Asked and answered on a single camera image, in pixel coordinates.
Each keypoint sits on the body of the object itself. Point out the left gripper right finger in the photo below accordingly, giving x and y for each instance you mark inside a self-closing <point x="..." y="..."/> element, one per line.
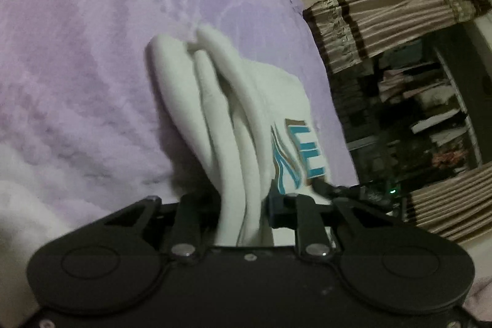
<point x="306" y="219"/>

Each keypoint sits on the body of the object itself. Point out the purple patterned bed sheet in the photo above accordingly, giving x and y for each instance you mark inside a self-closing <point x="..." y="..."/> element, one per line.
<point x="83" y="130"/>

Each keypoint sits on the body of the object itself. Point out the beige brown striped curtain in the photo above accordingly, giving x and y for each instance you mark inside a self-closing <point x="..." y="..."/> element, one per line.
<point x="347" y="32"/>

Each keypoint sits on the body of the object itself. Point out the open wardrobe with clothes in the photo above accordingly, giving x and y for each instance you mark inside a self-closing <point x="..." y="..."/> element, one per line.
<point x="419" y="113"/>

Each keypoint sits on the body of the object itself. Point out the white Nevada long-sleeve shirt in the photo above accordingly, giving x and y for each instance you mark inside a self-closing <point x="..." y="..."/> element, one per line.
<point x="249" y="124"/>

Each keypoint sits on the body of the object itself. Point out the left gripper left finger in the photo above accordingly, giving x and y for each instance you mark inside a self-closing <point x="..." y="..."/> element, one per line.
<point x="195" y="225"/>

